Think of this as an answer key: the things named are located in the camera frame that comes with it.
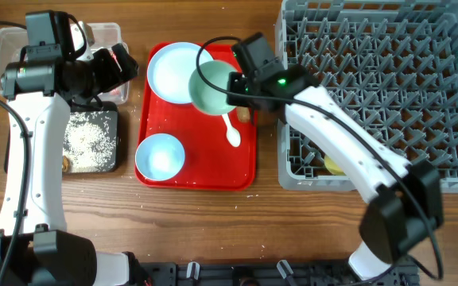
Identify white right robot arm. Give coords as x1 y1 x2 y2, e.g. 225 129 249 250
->
194 33 444 284

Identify large light blue plate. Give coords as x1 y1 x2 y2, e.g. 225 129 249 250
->
146 42 200 104

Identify red snack wrapper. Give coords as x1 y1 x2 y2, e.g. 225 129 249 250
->
109 50 120 96

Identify black waste tray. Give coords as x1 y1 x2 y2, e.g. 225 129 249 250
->
28 101 118 175

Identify yellow plastic cup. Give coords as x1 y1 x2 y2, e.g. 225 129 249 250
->
324 155 345 176

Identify white plastic spoon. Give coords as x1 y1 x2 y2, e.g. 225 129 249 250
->
222 114 241 148

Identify green bowl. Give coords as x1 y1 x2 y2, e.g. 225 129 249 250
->
188 60 236 115

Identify grey dishwasher rack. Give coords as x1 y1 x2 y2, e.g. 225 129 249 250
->
275 1 458 193

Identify brown carrot piece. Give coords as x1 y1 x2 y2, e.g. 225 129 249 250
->
236 107 251 123

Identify red plastic tray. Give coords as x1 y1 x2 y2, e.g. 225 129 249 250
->
134 41 260 192

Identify small light blue bowl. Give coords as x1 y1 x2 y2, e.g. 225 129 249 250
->
134 133 185 181

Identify white rice grains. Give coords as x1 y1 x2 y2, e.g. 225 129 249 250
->
63 111 118 173

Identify brown food scrap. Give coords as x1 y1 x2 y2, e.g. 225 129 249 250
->
62 156 72 173

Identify clear plastic waste bin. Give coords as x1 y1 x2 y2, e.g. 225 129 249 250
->
0 22 130 105

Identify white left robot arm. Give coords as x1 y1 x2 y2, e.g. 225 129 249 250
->
0 10 153 285

